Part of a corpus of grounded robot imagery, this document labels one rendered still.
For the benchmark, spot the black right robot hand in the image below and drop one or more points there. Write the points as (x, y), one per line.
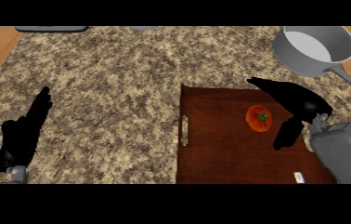
(300, 99)

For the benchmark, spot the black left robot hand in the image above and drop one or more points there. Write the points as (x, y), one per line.
(25, 131)

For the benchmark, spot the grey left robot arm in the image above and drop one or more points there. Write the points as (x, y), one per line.
(17, 174)

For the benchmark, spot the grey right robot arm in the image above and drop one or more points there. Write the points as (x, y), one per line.
(332, 150)

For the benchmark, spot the red tomato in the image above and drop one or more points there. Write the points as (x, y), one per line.
(258, 118)

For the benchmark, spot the grey metal pot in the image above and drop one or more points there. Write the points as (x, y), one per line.
(313, 49)

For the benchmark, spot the dark brown wooden tray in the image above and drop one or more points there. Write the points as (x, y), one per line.
(229, 141)

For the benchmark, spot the dark grey flat appliance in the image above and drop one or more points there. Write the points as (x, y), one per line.
(50, 28)

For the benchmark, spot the small grey object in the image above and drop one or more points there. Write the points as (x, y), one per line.
(143, 28)

